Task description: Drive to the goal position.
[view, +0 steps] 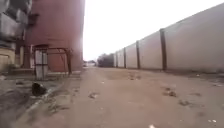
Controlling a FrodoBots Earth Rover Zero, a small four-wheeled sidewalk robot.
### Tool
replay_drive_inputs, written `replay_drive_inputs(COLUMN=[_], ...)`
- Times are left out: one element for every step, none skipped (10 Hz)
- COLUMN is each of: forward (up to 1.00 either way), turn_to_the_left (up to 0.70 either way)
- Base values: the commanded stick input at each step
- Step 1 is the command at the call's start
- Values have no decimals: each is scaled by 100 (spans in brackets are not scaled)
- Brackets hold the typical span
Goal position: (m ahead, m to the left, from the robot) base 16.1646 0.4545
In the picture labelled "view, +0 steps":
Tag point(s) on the dark muddy roadside strip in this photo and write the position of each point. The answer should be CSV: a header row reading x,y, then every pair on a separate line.
x,y
16,96

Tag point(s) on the metal frame stand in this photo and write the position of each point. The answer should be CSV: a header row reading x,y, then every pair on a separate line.
x,y
41,62

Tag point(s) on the brown dirt road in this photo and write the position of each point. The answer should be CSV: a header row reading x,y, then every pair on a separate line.
x,y
133,100

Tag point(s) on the red brick building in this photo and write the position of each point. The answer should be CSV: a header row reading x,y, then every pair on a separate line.
x,y
58,33

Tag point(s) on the grey building with balconies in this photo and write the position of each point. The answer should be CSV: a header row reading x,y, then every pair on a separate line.
x,y
11,33

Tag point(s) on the long pale boundary wall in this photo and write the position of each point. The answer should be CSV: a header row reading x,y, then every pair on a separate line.
x,y
180,46

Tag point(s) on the dark bush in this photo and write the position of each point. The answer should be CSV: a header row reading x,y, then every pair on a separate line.
x,y
105,60

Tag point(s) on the dark rock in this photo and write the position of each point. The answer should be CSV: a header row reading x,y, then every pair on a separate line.
x,y
38,89

